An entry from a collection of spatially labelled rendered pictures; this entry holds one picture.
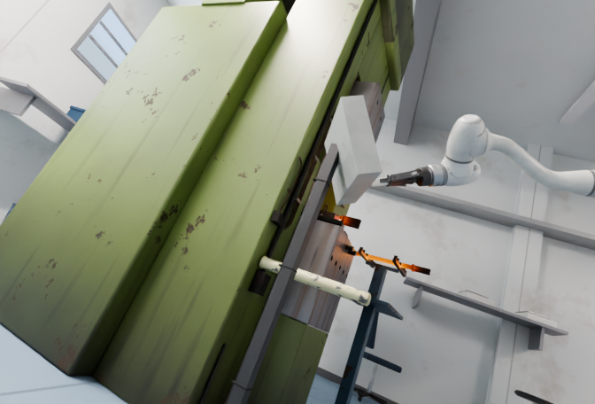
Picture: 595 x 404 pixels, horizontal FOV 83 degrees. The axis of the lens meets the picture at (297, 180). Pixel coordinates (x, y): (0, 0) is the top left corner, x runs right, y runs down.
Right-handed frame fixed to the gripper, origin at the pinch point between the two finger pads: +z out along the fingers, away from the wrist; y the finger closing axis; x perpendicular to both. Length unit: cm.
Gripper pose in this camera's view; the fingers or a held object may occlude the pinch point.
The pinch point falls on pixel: (378, 182)
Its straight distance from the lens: 136.1
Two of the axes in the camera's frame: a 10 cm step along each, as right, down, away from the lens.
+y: -0.9, 3.4, 9.3
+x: -1.5, -9.3, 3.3
